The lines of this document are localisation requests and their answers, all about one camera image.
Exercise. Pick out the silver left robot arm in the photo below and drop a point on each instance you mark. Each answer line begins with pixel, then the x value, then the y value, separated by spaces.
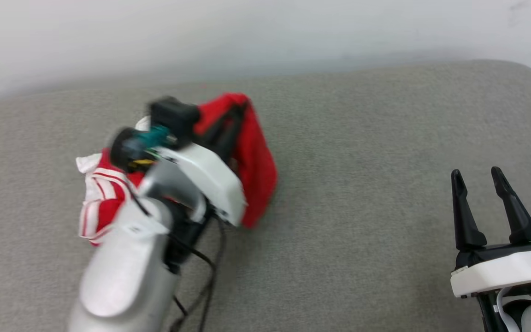
pixel 122 267

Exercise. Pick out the grey fabric sofa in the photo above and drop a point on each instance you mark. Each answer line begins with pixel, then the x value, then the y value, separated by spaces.
pixel 362 184

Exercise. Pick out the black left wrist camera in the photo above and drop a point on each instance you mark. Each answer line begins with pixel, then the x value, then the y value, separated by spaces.
pixel 173 115

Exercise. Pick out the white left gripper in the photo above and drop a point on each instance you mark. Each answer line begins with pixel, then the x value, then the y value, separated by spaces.
pixel 210 177

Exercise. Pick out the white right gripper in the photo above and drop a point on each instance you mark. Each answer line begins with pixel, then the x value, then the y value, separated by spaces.
pixel 500 272

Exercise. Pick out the red and white basketball jersey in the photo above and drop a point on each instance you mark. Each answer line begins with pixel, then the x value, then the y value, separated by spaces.
pixel 258 170

